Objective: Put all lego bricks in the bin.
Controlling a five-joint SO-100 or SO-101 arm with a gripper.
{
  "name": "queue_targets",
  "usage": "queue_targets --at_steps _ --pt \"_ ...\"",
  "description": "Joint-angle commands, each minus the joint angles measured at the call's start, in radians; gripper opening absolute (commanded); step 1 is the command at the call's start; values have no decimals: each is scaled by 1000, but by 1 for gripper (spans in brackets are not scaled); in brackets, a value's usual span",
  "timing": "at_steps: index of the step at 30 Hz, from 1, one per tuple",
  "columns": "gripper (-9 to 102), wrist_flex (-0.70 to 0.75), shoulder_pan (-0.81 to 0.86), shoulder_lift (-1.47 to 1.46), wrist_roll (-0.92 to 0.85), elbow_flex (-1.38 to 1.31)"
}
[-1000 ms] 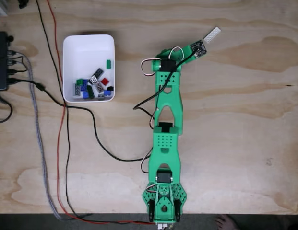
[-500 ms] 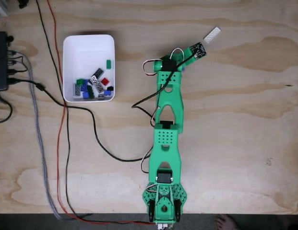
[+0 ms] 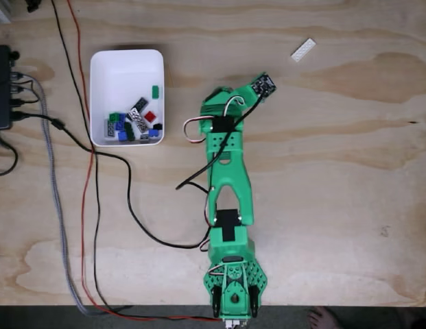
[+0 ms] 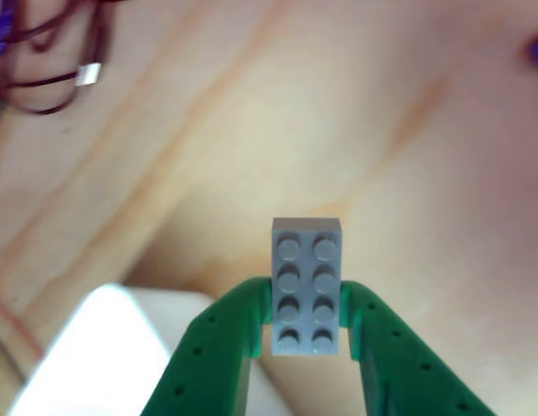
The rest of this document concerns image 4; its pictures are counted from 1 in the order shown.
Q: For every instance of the dark grey lego plate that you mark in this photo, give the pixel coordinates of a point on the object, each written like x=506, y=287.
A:
x=306, y=286

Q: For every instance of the white plastic bin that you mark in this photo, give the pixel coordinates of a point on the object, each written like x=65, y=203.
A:
x=104, y=346

